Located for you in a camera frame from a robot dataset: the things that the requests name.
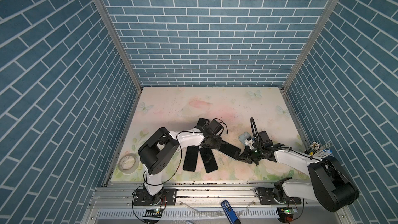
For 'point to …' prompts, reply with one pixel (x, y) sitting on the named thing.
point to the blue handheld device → (230, 213)
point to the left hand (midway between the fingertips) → (220, 146)
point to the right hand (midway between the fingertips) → (236, 157)
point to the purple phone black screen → (190, 158)
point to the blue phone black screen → (230, 150)
